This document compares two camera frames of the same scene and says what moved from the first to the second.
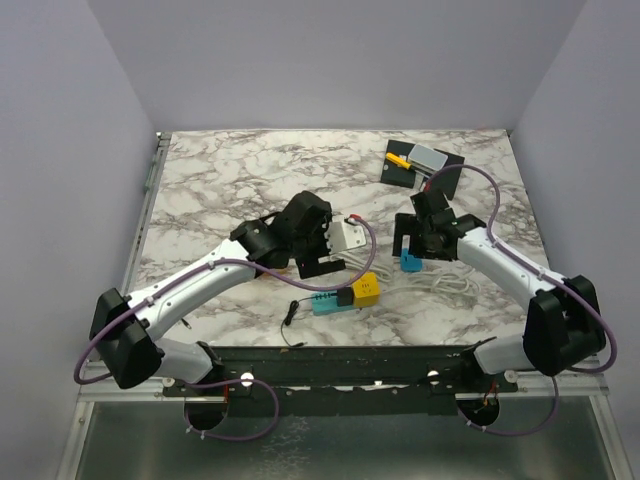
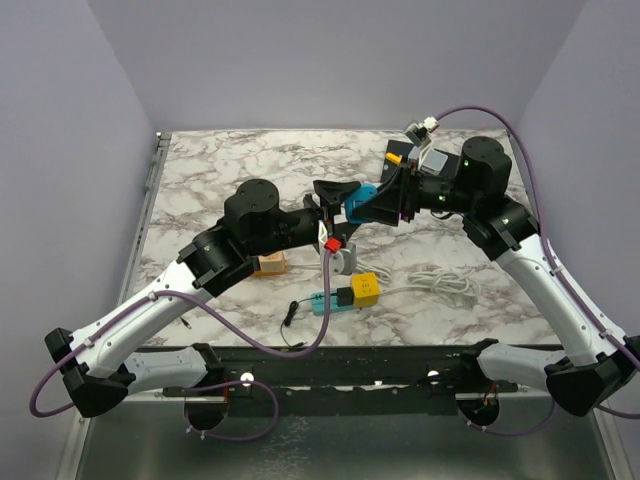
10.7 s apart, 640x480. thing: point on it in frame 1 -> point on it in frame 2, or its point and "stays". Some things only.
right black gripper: x=410 y=223 -> x=385 y=206
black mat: x=395 y=174 stays
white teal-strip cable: x=450 y=281 stays
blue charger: x=409 y=263 -> x=361 y=193
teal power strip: x=325 y=303 stays
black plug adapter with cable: x=344 y=297 stays
